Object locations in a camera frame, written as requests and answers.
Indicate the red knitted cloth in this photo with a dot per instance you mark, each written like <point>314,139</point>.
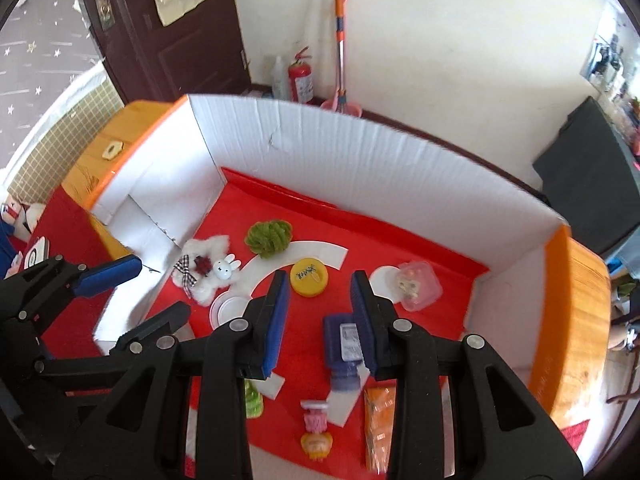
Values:
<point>75,220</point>

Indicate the dark brown door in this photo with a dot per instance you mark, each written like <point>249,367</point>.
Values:
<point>175,60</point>

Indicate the white red printed item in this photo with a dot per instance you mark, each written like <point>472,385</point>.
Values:
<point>27,215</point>

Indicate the cloth-covered side table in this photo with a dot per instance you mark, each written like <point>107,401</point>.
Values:
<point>590,170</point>

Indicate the white plush bunny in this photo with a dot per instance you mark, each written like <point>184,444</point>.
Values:
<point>205,260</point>

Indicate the green plush toy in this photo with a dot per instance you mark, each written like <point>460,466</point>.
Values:
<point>253,400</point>
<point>267,237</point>

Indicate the clear round lid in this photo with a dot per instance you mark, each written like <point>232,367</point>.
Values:
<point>227,310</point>

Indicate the white handheld device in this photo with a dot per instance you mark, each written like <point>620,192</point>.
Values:
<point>35,255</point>

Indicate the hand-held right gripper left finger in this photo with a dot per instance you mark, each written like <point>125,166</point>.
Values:
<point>275,320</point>

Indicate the orange packet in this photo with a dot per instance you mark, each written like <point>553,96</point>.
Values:
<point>377,425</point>

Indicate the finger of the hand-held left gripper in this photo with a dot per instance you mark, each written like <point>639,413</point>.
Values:
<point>107,272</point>
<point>155,327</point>

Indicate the clear plastic bottle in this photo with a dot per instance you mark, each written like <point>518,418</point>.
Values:
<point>281,80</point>

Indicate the pink doll toy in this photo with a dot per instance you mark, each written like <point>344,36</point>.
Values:
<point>316,432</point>

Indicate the yellow round lid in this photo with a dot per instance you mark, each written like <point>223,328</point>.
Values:
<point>309,277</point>

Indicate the small clear plastic box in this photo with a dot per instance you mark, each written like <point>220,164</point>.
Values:
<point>417,285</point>

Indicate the pink basin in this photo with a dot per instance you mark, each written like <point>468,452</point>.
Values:
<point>350,109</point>

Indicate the row of small items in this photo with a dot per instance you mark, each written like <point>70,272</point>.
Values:
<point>631,125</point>

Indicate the wall mirror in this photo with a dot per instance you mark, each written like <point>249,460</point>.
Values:
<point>607,55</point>

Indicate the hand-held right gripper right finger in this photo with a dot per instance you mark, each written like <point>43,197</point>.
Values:
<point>362,320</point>

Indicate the red fire extinguisher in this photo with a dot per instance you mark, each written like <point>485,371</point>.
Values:
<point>300,77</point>

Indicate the orange cardboard box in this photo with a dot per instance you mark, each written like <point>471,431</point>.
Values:
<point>350,160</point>

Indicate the purple bottle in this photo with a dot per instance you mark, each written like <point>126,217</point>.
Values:
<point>335,340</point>

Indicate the flower-shaped wooden coaster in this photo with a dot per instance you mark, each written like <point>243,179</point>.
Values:
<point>112,150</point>

